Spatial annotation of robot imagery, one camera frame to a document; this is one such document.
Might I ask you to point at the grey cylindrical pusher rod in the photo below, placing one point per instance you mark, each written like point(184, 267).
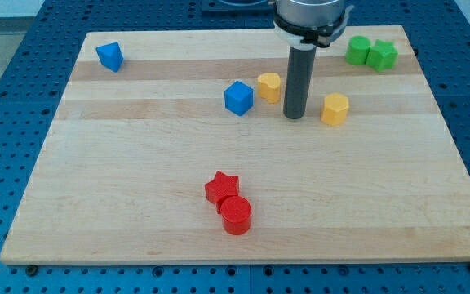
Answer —
point(299, 73)

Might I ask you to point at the yellow heart block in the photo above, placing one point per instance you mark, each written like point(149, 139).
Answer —
point(268, 87)

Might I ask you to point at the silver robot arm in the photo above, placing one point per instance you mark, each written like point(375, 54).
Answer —
point(306, 25)

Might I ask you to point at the yellow hexagon block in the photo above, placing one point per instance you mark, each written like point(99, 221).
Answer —
point(334, 109)

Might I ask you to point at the green cylinder block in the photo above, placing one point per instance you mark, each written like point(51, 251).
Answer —
point(358, 50)

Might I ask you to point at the blue cube block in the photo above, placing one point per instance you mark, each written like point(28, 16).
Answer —
point(238, 98)

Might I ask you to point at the green star block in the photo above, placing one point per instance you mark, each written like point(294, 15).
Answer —
point(382, 55)

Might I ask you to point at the red star block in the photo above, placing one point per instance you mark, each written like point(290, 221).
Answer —
point(221, 187)

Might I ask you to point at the wooden board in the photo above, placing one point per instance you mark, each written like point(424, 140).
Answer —
point(120, 177)

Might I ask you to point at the red cylinder block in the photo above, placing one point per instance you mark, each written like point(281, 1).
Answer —
point(236, 215)

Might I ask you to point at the blue triangle block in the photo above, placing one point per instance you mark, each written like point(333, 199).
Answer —
point(110, 56)

